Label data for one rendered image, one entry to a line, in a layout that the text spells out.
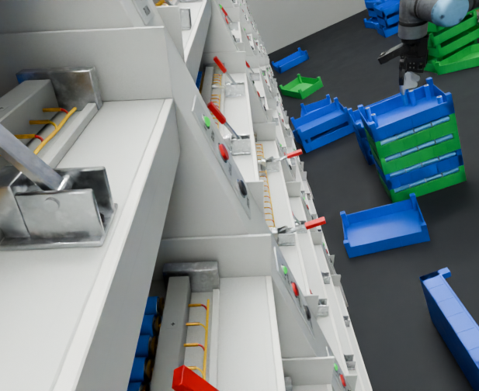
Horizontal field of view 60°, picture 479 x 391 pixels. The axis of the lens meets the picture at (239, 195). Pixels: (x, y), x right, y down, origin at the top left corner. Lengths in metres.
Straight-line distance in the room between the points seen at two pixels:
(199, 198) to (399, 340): 1.14
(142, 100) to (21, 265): 0.18
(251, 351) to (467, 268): 1.27
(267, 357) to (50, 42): 0.28
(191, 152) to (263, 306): 0.15
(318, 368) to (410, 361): 0.87
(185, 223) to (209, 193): 0.04
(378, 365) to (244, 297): 1.03
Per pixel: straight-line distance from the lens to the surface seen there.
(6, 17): 0.34
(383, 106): 1.86
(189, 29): 0.57
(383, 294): 1.54
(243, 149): 0.63
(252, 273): 0.41
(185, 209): 0.36
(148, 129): 0.26
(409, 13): 1.51
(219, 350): 0.35
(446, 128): 1.76
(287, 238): 0.72
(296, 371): 0.53
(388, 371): 1.38
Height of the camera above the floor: 1.16
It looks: 30 degrees down
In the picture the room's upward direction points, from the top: 28 degrees counter-clockwise
